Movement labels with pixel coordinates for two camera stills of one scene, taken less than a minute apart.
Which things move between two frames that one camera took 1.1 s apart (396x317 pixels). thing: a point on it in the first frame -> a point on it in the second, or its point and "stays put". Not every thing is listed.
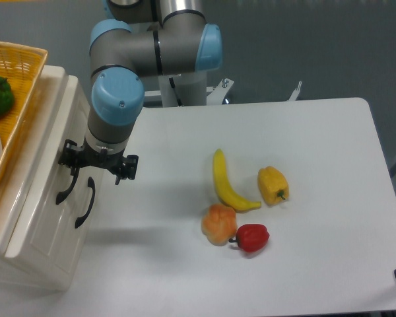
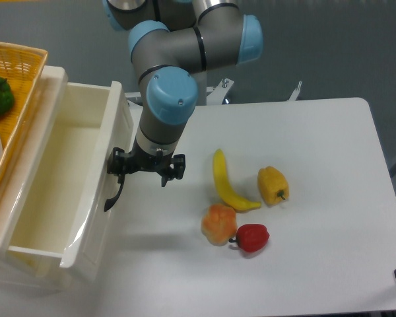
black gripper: [74, 156] -> [121, 162]
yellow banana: [224, 189] stays put
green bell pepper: [0, 95] stays put
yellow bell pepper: [273, 185] stays put
